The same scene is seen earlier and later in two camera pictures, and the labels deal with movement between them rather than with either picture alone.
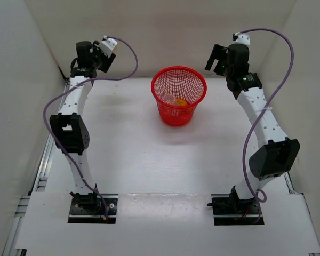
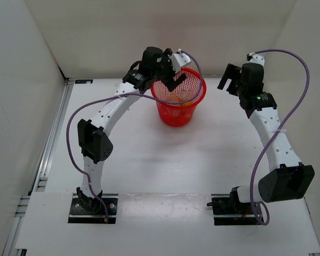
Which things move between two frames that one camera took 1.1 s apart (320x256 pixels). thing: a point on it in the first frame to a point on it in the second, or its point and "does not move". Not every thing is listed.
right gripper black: (218, 53) to (232, 72)
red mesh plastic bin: (177, 90) does not move
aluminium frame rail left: (38, 183) does not move
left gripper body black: (101, 62) to (166, 68)
